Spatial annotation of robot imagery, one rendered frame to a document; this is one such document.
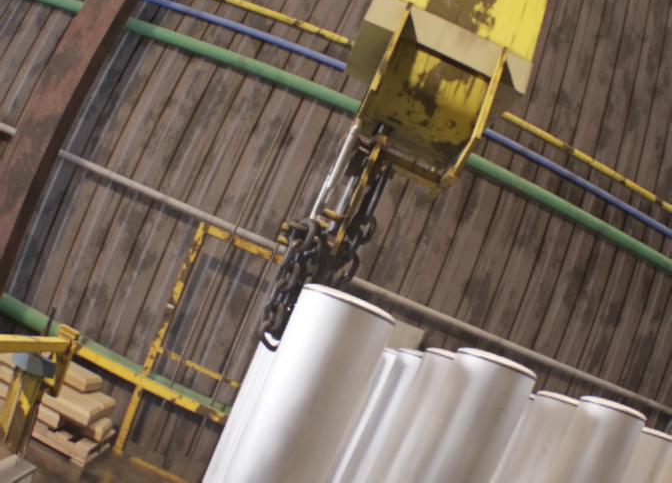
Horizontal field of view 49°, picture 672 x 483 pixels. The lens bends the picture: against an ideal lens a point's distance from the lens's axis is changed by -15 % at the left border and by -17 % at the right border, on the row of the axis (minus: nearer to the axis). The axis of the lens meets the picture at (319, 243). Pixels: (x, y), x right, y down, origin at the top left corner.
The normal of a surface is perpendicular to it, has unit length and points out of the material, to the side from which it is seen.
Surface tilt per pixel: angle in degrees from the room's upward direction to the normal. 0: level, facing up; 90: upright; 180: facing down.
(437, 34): 90
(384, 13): 90
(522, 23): 86
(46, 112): 90
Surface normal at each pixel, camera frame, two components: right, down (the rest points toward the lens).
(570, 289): 0.08, -0.11
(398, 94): -0.18, 0.49
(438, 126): -0.29, 0.73
